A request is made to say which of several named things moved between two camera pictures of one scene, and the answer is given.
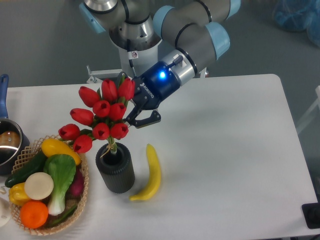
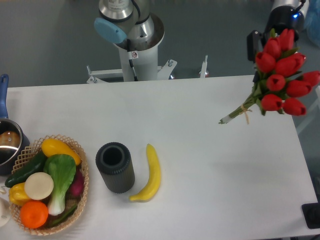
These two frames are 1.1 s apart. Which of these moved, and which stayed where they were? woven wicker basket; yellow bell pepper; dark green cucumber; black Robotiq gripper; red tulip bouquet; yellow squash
Moved: black Robotiq gripper; red tulip bouquet
Stayed: yellow squash; woven wicker basket; yellow bell pepper; dark green cucumber
